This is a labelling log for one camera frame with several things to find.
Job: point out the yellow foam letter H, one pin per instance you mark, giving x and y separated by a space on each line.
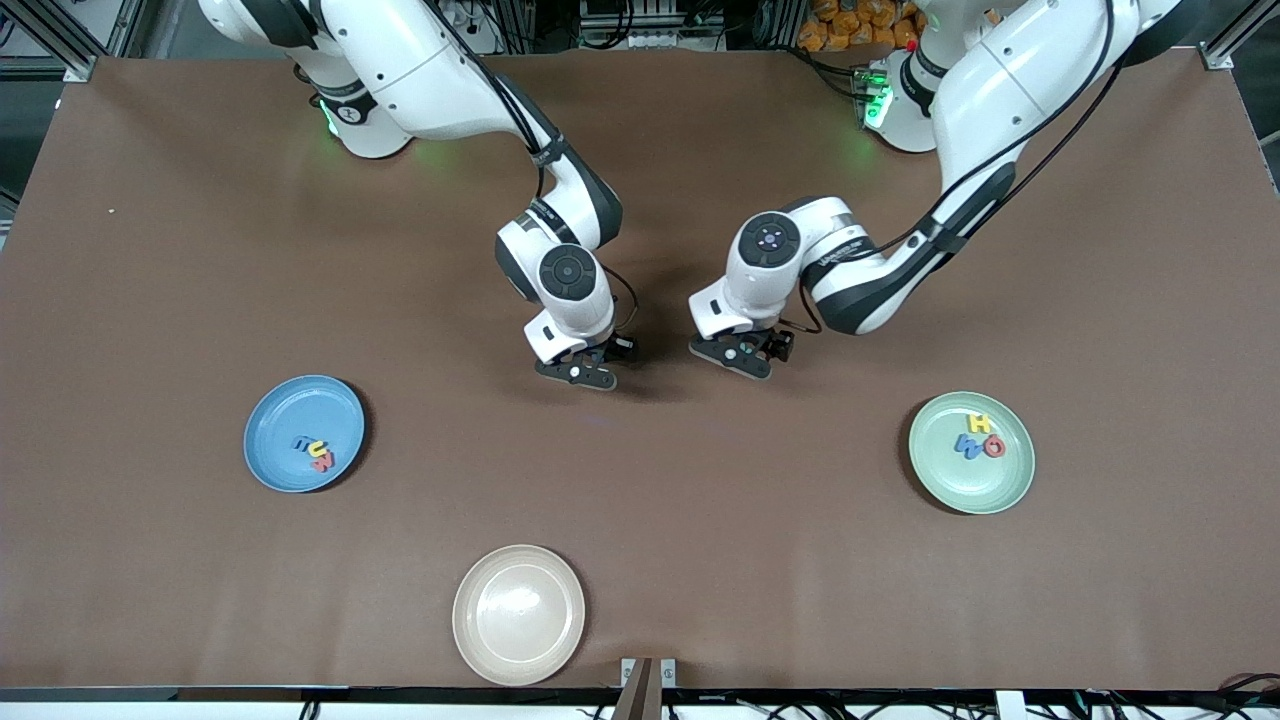
980 425

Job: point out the beige plate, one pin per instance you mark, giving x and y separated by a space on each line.
518 615

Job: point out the blue plate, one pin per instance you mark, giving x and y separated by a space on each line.
275 440

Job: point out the blue foam capital W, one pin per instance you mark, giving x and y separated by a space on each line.
966 447

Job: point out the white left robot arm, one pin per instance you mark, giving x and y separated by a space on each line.
1000 80

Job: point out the pale green plate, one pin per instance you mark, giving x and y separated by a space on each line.
970 490

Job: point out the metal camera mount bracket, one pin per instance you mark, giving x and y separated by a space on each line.
648 690

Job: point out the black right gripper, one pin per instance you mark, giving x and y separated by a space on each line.
612 349

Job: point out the grey base connector box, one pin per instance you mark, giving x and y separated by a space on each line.
872 95

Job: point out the metal table corner bracket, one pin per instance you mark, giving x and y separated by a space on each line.
80 70
1220 58

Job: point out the red foam letter Q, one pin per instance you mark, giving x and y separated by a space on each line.
984 447

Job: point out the blue foam letter m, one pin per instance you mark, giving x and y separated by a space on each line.
300 443

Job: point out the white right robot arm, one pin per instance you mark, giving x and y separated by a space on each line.
420 70

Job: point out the orange packets pile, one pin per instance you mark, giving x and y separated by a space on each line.
850 25

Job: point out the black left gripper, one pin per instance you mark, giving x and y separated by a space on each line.
776 345

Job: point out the red foam small w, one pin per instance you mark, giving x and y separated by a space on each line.
326 464

